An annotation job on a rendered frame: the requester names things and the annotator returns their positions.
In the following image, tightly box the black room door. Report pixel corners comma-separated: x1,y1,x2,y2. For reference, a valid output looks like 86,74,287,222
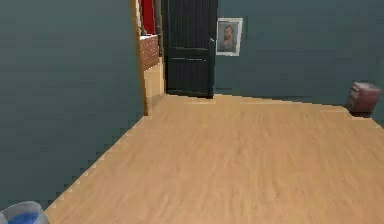
161,0,219,99

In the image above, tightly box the brown chest of drawers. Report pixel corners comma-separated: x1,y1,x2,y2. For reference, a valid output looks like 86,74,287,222
139,34,160,71

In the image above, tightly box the white framed portrait picture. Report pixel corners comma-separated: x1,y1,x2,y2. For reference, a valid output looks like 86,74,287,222
215,17,244,57

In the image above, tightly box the red curtain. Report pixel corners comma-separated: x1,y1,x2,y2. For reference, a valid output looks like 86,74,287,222
140,0,157,35

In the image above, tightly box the dark red box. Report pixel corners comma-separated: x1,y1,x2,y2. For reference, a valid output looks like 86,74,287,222
346,81,382,114

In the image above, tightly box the grey bin with blue inside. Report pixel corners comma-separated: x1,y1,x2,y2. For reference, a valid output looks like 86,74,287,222
0,200,50,224

